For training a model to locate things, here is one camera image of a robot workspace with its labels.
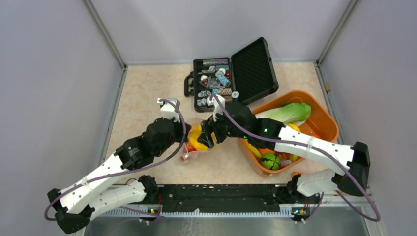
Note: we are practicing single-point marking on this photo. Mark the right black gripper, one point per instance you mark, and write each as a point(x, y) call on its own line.
point(205, 137)

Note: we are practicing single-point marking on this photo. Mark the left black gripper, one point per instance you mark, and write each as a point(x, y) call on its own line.
point(179, 126)

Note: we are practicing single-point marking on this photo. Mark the toy yellow bell pepper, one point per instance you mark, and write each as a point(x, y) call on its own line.
point(193, 135)

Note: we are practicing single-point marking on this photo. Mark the toy red apple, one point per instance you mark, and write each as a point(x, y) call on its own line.
point(188, 148)

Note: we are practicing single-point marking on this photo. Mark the clear zip top bag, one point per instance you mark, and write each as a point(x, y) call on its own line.
point(184, 157)

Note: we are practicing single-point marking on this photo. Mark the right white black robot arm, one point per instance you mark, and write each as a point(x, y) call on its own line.
point(347, 165)

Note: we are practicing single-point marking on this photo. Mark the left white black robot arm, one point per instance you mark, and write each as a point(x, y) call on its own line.
point(90, 197)

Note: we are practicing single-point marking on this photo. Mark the toy yellow banana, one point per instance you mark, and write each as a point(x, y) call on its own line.
point(252, 149)

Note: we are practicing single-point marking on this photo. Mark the toy orange fruit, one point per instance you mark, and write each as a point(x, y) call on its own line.
point(265, 151)

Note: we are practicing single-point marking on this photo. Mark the black poker chip case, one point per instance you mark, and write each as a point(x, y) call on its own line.
point(246, 76)

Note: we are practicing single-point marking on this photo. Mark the toy green white cabbage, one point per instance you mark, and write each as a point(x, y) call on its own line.
point(295, 113)

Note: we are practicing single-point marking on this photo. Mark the orange plastic basket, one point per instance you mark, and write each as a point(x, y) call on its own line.
point(319, 123)

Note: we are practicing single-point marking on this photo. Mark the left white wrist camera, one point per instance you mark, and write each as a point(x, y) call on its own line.
point(169, 108)

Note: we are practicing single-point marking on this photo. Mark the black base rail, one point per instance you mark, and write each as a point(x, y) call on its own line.
point(226, 198)

